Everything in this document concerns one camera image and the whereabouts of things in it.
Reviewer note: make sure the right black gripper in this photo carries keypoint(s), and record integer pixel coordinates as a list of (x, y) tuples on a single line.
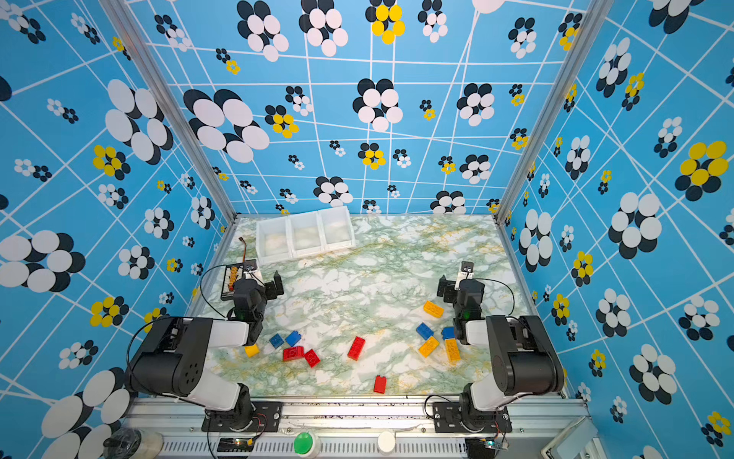
[(449, 290)]

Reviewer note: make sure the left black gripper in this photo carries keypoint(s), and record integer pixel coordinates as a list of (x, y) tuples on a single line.
[(271, 288)]

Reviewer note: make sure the small blue lego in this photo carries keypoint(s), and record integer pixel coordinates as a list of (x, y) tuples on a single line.
[(448, 333), (276, 341)]

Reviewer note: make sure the blue lego brick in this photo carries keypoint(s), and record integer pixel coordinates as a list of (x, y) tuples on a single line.
[(293, 339), (425, 331)]

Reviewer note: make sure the long yellow lego brick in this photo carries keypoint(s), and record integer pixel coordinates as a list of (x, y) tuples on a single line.
[(453, 351)]

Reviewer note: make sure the white three-compartment container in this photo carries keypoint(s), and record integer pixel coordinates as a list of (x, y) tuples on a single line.
[(302, 235)]

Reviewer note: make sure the red lego brick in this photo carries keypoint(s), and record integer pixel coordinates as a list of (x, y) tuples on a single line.
[(312, 358), (293, 353), (356, 349)]

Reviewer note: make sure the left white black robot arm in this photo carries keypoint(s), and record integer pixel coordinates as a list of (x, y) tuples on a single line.
[(171, 361)]

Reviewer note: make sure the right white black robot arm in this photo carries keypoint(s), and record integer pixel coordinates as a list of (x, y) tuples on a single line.
[(522, 357)]

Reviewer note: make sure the black box with orange parts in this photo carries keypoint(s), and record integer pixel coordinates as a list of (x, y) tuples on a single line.
[(233, 272)]

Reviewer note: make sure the small red lego front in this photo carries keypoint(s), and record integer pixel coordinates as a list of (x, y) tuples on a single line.
[(380, 384)]

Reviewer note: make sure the left circuit board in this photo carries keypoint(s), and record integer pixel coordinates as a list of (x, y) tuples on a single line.
[(228, 445)]

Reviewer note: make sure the circuit board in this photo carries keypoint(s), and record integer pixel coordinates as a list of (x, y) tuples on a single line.
[(482, 448), (228, 445)]

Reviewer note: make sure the green push button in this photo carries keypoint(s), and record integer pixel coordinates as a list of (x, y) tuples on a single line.
[(306, 445)]

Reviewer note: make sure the right circuit board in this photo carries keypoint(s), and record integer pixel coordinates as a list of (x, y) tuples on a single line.
[(482, 448)]

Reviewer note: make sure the white push button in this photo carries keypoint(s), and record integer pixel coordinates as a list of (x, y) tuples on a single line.
[(387, 442)]

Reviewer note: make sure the grey box front right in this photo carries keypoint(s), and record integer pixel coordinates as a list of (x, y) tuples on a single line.
[(580, 440)]

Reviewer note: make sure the clear tape roll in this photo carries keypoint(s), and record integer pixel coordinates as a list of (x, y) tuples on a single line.
[(130, 443)]

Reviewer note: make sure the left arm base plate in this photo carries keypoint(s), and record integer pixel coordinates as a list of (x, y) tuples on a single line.
[(259, 417)]

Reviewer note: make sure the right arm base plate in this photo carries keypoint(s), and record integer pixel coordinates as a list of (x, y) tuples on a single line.
[(452, 417)]

